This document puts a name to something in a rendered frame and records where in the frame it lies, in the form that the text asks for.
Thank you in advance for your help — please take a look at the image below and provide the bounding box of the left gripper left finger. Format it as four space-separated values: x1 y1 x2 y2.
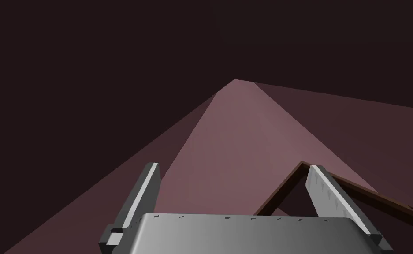
98 162 162 254

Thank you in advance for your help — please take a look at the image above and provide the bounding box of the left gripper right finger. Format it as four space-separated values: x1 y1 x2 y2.
305 164 394 254

